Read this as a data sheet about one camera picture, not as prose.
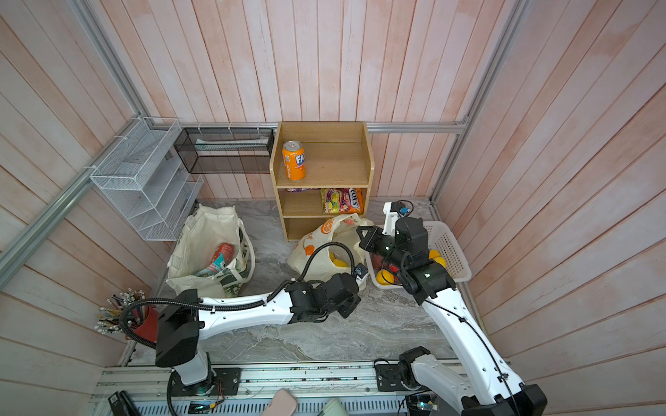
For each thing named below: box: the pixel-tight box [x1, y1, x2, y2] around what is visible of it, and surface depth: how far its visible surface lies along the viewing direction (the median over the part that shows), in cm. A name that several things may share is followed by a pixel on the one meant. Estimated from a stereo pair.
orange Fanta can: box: [281, 140, 307, 181], surface depth 78 cm
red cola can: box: [213, 242, 236, 267], surface depth 99 cm
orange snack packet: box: [339, 187, 364, 215], surface depth 95 cm
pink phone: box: [261, 388, 298, 416], surface depth 70 cm
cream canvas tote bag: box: [166, 203, 256, 299], surface depth 87 cm
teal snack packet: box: [195, 258, 225, 278], surface depth 88 cm
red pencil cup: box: [94, 287, 159, 344], surface depth 74 cm
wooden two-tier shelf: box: [269, 121, 376, 241], surface depth 94 cm
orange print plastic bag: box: [287, 213, 375, 292], surface depth 78 cm
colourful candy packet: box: [319, 188, 340, 215], surface depth 95 cm
